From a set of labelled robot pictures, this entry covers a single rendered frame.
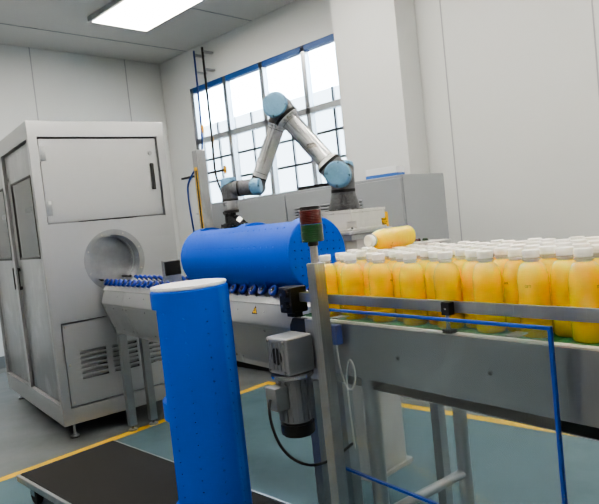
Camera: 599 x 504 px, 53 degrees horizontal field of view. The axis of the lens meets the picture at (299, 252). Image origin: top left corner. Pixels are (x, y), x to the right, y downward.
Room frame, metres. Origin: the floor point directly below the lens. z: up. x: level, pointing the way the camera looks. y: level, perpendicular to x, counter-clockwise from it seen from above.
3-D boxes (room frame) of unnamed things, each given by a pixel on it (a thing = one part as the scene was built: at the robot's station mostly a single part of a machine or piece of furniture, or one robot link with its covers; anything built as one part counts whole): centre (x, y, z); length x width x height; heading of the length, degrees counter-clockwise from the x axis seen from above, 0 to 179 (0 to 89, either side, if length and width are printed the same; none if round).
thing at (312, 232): (1.71, -0.04, 1.18); 0.06 x 0.06 x 0.05
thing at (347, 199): (2.89, -0.24, 1.30); 0.15 x 0.15 x 0.10
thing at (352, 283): (1.89, -0.16, 0.99); 0.07 x 0.07 x 0.19
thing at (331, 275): (1.99, -0.08, 0.99); 0.07 x 0.07 x 0.19
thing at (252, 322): (3.07, 0.53, 0.79); 2.17 x 0.29 x 0.34; 37
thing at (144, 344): (3.90, 1.06, 0.31); 0.06 x 0.06 x 0.63; 37
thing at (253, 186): (2.85, 0.19, 1.40); 0.11 x 0.11 x 0.08; 79
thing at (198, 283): (2.22, 0.42, 1.03); 0.28 x 0.28 x 0.01
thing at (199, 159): (3.62, 0.53, 0.85); 0.06 x 0.06 x 1.70; 37
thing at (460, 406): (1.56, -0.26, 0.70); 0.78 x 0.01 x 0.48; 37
